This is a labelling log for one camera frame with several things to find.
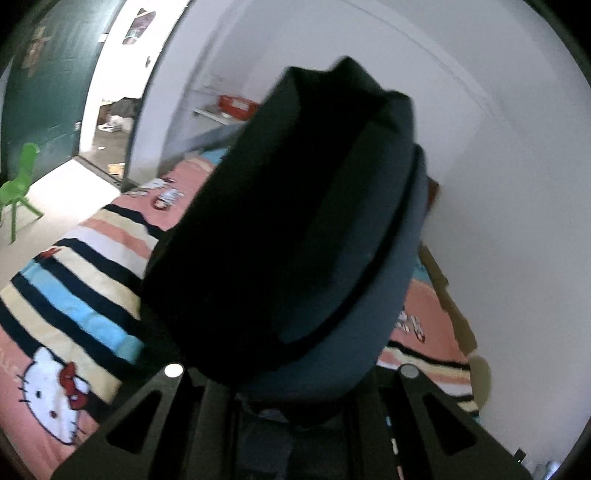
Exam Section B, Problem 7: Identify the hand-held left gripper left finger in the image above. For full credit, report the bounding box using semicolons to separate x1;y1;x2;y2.
51;363;232;480

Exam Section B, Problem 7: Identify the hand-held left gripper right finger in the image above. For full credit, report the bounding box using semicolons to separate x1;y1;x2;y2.
351;364;533;480

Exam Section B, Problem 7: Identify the dark navy garment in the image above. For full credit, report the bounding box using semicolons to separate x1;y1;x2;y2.
141;56;428;432

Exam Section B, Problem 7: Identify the striped cartoon cat blanket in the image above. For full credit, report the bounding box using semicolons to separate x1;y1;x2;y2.
0;148;481;480

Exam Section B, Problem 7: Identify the green plastic chair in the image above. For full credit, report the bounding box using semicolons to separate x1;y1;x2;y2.
0;142;45;243

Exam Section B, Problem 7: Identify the hallway clutter pile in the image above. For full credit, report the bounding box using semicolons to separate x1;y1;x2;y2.
96;97;142;134

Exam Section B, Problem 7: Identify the red box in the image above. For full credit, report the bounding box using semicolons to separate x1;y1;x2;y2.
218;95;262;119

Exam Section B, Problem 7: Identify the dark green door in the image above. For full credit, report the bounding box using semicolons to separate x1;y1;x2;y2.
0;0;128;182

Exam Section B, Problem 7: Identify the dark hanging item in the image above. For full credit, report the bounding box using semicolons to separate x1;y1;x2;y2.
122;11;156;45

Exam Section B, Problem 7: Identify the white wall shelf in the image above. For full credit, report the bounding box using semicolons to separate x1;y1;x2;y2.
171;106;247;162

